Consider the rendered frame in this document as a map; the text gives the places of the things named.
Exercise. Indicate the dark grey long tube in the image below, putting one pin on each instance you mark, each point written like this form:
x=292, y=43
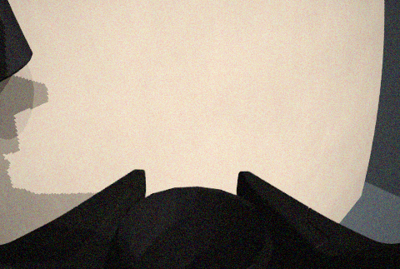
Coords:
x=15, y=53

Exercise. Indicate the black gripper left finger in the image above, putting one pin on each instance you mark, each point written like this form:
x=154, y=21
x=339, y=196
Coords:
x=83, y=238

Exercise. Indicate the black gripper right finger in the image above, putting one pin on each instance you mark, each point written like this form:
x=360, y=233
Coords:
x=304, y=239

